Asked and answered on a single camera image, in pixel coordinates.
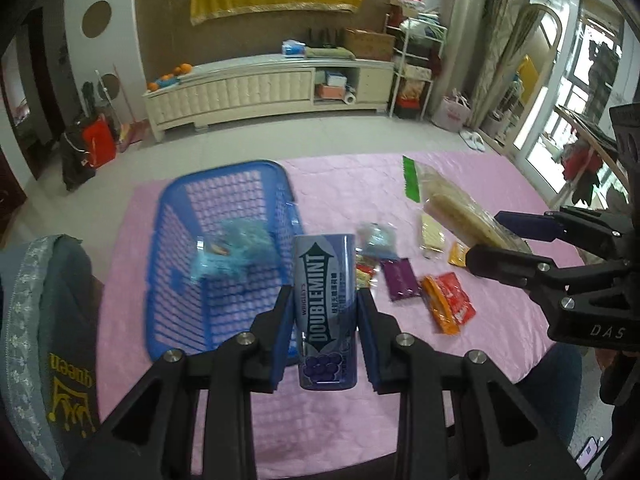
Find Doublemint gum bottle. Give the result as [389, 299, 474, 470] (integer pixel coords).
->
[294, 234, 357, 391]

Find large clear cracker bag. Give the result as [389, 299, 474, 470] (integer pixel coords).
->
[402, 156, 532, 254]

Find small red snack packet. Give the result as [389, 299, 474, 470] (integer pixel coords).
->
[435, 272, 476, 326]

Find yellow orange snack packet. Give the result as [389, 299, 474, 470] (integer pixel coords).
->
[448, 240, 469, 268]

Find orange sausage packet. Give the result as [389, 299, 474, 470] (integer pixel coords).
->
[421, 275, 460, 336]

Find cream cracker packet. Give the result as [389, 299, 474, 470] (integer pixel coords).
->
[420, 212, 446, 252]

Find pink quilted tablecloth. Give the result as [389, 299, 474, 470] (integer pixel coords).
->
[95, 150, 586, 480]

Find purple snack packet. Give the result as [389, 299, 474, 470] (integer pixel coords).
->
[382, 258, 420, 302]

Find white slippers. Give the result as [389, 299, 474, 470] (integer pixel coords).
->
[459, 130, 486, 153]

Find silver blue snack packet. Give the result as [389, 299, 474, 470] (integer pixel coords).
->
[356, 222, 398, 260]

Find red silver snack pouch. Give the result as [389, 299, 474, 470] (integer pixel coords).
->
[356, 254, 382, 289]

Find light blue snack bag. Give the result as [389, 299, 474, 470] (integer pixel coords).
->
[190, 218, 280, 282]

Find blue plastic basket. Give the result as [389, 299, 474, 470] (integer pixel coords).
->
[145, 160, 303, 360]

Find pink white tote bag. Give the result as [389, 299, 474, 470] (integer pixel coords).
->
[432, 89, 471, 133]

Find white metal shelf rack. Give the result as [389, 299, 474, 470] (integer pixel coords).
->
[384, 0, 448, 120]

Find black bag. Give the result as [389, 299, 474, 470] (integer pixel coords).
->
[60, 119, 96, 192]

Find cardboard box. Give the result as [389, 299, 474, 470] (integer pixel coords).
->
[344, 28, 396, 62]

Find red shopping bag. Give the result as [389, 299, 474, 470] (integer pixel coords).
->
[82, 115, 116, 169]

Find white TV cabinet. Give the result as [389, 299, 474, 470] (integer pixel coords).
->
[143, 54, 394, 142]

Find oranges on cabinet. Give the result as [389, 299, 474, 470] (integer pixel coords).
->
[148, 63, 193, 92]

